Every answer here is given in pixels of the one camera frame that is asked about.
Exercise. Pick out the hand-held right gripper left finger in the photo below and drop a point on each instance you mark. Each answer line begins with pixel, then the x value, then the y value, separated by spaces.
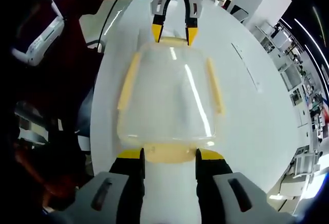
pixel 110 198

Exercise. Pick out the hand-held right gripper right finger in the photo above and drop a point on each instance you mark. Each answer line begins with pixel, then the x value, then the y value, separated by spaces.
pixel 231 198

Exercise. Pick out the clear plastic storage box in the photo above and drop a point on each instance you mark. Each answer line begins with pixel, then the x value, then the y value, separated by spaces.
pixel 180 131

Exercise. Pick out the white worn chest device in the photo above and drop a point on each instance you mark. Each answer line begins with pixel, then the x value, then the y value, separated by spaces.
pixel 43 41

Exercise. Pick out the row of white office desks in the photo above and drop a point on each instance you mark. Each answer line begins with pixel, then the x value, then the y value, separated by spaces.
pixel 295 80

